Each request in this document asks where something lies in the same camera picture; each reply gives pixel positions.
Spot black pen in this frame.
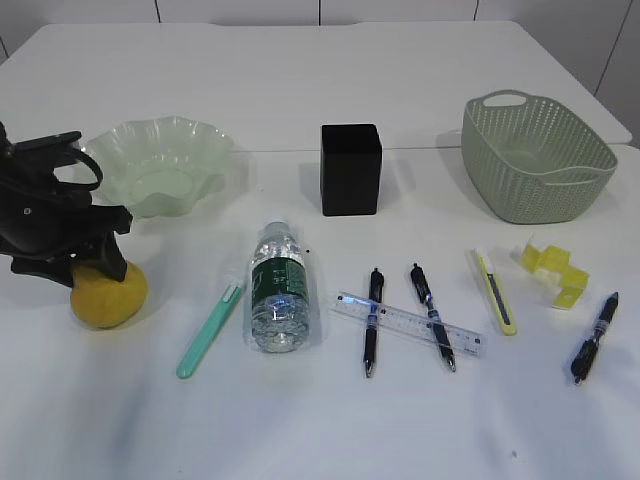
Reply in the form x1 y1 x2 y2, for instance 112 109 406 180
363 268 384 378
570 292 619 385
410 263 456 373

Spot black square pen holder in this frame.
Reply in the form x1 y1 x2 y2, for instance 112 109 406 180
320 124 383 217

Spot black pen right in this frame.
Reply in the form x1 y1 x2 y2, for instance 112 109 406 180
570 292 619 385

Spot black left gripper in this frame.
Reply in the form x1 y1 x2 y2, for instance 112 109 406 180
1 192 133 288

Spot green woven plastic basket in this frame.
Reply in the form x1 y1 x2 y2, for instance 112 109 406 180
461 90 618 225

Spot clear plastic water bottle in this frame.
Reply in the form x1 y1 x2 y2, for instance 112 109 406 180
250 221 310 354

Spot yellow utility knife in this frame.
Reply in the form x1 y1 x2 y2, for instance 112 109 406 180
474 248 517 336

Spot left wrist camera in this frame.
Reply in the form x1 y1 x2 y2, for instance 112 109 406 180
3 131 82 170

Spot yellow waste paper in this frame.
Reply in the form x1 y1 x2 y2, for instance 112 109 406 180
517 236 590 310

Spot black pen left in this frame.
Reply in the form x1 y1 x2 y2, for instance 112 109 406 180
363 268 384 378

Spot yellow pear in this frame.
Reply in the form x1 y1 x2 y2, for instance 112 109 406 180
70 262 149 329

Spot green wavy glass plate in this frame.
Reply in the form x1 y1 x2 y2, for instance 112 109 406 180
81 116 233 218

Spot mint green utility knife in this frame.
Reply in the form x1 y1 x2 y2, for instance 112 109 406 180
176 280 244 380

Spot black pen middle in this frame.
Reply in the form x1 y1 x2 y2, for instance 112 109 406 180
410 263 456 373

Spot clear plastic ruler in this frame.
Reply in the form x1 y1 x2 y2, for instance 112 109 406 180
331 292 486 357

